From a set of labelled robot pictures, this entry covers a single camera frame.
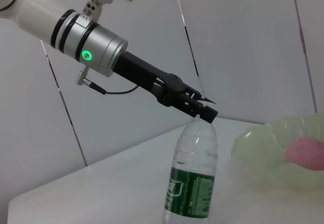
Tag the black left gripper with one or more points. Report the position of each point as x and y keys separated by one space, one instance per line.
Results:
x=146 y=77

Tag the clear water bottle green label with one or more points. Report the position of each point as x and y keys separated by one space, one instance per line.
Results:
x=187 y=196

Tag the pink peach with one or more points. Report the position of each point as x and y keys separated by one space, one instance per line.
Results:
x=306 y=153

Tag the green glass fruit plate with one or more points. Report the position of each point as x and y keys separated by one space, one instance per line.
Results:
x=265 y=145

